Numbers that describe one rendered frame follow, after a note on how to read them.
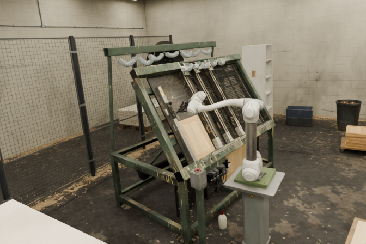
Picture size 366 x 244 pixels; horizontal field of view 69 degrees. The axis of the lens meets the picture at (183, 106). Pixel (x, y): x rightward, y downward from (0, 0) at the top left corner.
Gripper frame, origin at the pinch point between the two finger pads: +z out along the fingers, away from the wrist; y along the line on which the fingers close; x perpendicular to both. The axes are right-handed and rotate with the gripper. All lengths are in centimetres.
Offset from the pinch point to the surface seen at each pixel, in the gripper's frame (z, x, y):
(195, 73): 9, 68, -44
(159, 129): 12.8, -26.8, 9.9
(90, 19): 374, 219, -416
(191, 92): 9.4, 44.5, -19.8
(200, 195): 3, -24, 88
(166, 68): 7, 20, -56
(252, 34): 116, 528, -173
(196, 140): 14.9, 18.0, 37.0
